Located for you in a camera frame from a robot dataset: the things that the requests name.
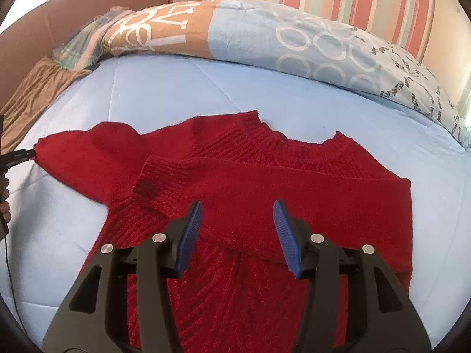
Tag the red knit sweater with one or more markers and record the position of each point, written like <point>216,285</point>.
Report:
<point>239,176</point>

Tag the patterned blue brown duvet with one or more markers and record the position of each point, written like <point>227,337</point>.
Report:
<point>257,33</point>

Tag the person's left hand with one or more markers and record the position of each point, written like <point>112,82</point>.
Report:
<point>5,211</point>

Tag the light blue bed sheet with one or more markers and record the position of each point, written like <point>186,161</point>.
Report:
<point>184,88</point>

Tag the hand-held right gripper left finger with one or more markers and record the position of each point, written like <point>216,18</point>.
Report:
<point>191,235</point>

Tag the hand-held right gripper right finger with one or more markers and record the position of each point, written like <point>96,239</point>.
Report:
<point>285,239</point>

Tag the brown satin cloth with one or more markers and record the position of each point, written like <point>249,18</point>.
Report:
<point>33,88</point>

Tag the brown headboard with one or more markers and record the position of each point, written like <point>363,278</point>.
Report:
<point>36,33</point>

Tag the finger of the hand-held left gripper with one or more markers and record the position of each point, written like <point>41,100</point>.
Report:
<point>18,155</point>

